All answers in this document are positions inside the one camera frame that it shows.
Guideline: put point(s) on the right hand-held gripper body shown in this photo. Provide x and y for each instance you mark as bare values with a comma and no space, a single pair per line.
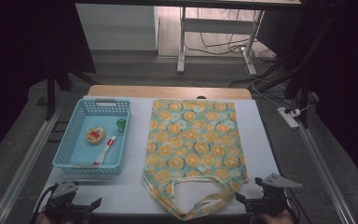
273,196

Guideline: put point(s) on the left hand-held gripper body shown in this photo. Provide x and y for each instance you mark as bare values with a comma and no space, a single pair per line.
63,193

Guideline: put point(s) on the blue plastic basket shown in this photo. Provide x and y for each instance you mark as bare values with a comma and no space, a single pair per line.
80,151

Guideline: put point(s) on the red and white toothpaste tube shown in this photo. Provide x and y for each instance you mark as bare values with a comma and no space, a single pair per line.
106,149

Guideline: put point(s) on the round orange tin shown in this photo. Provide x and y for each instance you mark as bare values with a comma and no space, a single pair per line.
95,135

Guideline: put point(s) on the orange slice print tote bag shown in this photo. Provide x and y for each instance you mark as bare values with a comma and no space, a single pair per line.
195,140

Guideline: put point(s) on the person's right hand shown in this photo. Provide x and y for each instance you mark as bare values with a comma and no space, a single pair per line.
276,218

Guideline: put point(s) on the person's left hand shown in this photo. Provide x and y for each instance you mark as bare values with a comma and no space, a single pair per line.
59,219

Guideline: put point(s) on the white table cover sheet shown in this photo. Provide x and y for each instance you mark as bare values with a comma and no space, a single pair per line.
136,186

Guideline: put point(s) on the white power strip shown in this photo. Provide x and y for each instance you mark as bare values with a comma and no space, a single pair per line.
287,117

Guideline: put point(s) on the small green bottle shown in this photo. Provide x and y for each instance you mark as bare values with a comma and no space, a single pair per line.
121,124

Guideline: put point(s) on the black metal stand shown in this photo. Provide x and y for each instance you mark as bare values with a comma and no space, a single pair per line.
298,71
51,93

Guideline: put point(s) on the black curtain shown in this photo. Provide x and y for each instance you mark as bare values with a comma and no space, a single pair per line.
18,46
354,77

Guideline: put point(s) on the white cabinet panel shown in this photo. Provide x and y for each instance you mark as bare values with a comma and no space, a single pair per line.
115,28

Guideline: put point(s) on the aluminium floor rail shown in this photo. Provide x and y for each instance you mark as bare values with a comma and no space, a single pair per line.
21,168
326,174

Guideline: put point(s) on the white metal desk frame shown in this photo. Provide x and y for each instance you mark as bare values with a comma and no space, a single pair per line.
217,26

